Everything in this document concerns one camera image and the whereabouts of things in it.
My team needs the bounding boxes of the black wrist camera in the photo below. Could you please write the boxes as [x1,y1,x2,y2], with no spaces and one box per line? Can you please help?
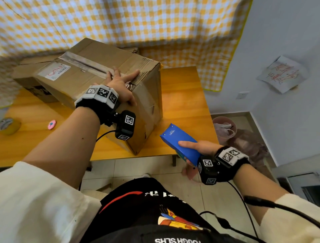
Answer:
[197,155,218,186]
[114,110,137,141]

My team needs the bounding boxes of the blue tape dispenser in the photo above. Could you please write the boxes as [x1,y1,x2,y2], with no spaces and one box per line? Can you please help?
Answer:
[159,123,202,167]

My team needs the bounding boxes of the thick black cable plug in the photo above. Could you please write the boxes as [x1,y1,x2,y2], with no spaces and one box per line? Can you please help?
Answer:
[244,195,320,229]

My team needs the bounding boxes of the cream long-sleeved top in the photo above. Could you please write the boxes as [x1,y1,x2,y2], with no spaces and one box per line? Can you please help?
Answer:
[0,161,320,243]

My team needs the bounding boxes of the cardboard box with white label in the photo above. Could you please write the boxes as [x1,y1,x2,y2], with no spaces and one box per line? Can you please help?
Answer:
[33,37,163,156]

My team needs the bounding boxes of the cardboard box with black print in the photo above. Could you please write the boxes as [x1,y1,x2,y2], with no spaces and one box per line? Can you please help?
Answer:
[11,54,65,103]

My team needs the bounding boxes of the grey metal appliance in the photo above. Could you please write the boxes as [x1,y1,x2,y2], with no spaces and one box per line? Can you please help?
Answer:
[276,170,320,208]

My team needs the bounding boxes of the person's right hand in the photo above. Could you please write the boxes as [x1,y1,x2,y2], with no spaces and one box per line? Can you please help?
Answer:
[178,140,224,181]

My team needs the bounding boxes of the person's left hand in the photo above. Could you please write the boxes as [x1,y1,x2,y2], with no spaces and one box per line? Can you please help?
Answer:
[101,66,140,107]

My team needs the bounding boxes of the black printed garment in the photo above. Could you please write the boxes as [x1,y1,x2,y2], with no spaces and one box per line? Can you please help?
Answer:
[80,177,247,243]

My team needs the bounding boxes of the yellowish tape roll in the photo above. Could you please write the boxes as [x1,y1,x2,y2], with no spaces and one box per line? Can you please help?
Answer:
[0,117,22,136]

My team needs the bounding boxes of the black camera cable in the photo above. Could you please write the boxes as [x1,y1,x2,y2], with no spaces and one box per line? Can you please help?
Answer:
[227,181,259,238]
[96,130,117,143]

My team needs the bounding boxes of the yellow white checked cloth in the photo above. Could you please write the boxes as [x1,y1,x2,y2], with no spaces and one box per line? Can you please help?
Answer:
[0,0,253,108]

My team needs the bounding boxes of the white paper with red writing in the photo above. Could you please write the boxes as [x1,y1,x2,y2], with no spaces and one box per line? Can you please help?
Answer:
[257,55,309,94]

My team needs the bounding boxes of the pink bin with plastic bag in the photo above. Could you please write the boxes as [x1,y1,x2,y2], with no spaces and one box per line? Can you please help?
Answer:
[212,116,237,146]

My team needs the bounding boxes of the person's right forearm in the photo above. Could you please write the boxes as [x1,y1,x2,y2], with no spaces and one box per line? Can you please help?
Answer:
[232,163,290,226]

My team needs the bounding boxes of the person's left forearm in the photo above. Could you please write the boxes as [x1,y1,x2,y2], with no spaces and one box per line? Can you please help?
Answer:
[22,107,101,190]

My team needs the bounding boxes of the thin black cable with plug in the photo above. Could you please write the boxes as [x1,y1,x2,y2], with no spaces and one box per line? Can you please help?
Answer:
[199,211,267,243]

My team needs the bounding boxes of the brown plush fabric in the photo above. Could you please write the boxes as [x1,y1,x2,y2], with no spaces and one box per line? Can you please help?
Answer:
[225,129,269,166]

